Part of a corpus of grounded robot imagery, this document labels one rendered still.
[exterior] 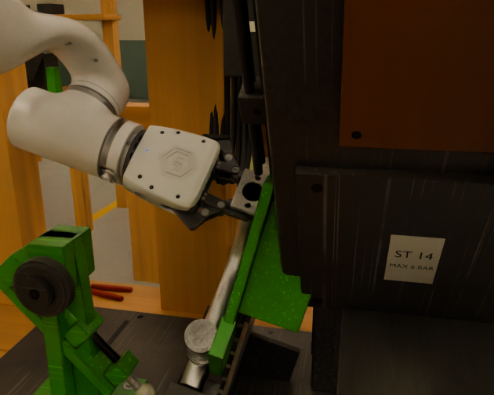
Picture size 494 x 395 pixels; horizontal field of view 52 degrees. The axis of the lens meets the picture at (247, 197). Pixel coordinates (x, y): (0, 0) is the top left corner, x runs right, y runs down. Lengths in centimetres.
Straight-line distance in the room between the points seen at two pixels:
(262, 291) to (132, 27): 1134
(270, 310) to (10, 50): 39
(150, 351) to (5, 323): 33
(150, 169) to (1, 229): 58
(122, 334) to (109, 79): 47
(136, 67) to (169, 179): 1122
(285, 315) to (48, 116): 37
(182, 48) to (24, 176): 45
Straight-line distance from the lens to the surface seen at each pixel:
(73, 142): 66
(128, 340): 95
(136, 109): 104
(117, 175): 66
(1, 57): 60
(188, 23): 89
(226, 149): 67
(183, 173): 63
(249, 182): 63
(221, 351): 57
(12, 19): 60
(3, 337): 107
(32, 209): 117
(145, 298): 111
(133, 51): 1183
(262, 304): 57
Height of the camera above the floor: 141
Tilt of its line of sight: 18 degrees down
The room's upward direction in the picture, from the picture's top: straight up
